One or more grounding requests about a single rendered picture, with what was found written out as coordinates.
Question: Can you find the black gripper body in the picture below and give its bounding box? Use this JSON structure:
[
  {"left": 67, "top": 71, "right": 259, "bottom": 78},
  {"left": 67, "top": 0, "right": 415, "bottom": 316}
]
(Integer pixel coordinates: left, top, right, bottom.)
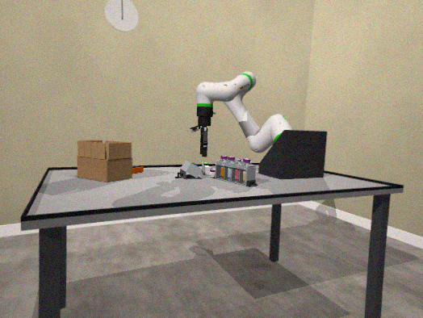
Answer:
[{"left": 198, "top": 117, "right": 211, "bottom": 129}]

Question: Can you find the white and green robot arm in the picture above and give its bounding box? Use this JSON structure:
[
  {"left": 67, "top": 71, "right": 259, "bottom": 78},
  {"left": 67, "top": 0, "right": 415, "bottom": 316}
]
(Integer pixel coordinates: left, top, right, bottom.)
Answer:
[{"left": 195, "top": 72, "right": 292, "bottom": 153}]

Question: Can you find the white button panel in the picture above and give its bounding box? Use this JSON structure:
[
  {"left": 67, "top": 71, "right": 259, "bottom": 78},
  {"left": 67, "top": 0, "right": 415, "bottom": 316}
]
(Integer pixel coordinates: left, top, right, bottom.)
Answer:
[{"left": 176, "top": 161, "right": 202, "bottom": 179}]

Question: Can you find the orange multimeter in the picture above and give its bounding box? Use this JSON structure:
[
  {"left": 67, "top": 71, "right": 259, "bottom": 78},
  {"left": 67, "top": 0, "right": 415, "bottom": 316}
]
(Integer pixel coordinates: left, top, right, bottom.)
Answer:
[{"left": 132, "top": 165, "right": 144, "bottom": 174}]

